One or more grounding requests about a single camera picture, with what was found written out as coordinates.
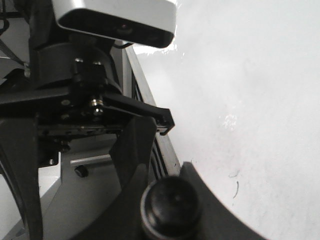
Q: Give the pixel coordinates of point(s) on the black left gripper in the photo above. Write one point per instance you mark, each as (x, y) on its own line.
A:
(70, 85)

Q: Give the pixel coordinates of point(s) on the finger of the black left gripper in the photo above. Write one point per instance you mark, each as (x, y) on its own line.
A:
(19, 163)

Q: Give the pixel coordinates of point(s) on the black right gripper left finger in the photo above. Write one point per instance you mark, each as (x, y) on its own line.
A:
(122, 219)

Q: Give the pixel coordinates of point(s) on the black camera lens knob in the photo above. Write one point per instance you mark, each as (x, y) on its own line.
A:
(170, 209)

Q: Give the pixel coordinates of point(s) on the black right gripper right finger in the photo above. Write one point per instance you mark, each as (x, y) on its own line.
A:
(216, 222)

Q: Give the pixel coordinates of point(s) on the white whiteboard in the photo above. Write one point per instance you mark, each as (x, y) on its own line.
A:
(242, 81)

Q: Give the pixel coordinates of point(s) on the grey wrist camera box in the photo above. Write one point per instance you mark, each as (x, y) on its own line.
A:
(146, 22)

